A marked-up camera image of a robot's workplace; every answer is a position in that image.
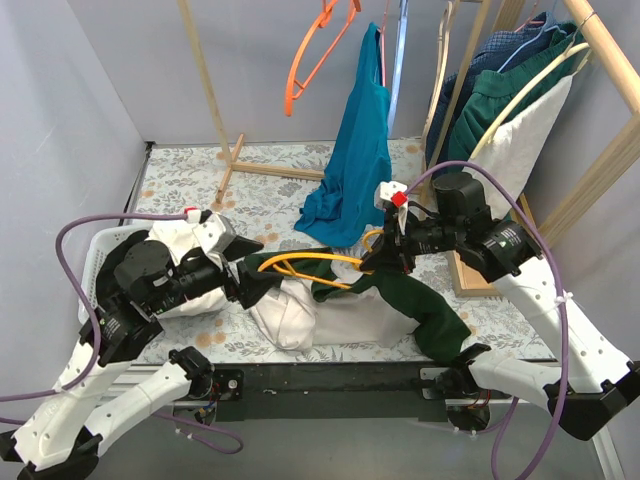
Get light blue hanger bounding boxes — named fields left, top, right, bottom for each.
left=387, top=0, right=409, bottom=137

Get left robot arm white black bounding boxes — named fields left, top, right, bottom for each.
left=1, top=230, right=277, bottom=479

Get cream t shirt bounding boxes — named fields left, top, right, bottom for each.
left=249, top=279, right=317, bottom=351

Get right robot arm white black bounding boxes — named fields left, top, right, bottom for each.
left=363, top=172, right=639, bottom=441

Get teal blue t shirt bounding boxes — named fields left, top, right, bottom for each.
left=294, top=23, right=392, bottom=248

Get wooden clothes rack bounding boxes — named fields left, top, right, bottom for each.
left=178, top=1, right=639, bottom=305

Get cream plastic hanger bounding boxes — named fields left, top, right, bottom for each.
left=469, top=42, right=591, bottom=160

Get beige wooden hanger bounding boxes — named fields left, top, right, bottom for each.
left=421, top=0, right=460, bottom=152

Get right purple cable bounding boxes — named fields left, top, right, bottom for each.
left=392, top=160, right=571, bottom=480

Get white plastic laundry basket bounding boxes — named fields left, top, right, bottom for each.
left=81, top=220, right=152, bottom=309

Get white t shirt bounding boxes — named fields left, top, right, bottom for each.
left=147, top=220, right=226, bottom=320

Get black daisy t shirt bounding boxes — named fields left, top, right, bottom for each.
left=95, top=232, right=145, bottom=307

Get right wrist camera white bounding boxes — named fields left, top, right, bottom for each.
left=374, top=181, right=409, bottom=223

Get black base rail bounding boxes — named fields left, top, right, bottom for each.
left=214, top=361, right=485, bottom=423

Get teal green garment right rack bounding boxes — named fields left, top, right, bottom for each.
left=439, top=13, right=583, bottom=162

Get blue checked shirt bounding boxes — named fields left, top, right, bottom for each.
left=425, top=12, right=576, bottom=163

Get pink wire hanger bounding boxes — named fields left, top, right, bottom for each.
left=378, top=0, right=390, bottom=87

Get orange plastic hanger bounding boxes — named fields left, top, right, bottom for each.
left=283, top=0, right=362, bottom=117

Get dark green raglan shirt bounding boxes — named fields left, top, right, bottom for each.
left=242, top=252, right=472, bottom=365

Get yellow plastic hanger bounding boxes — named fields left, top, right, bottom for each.
left=257, top=250, right=372, bottom=290

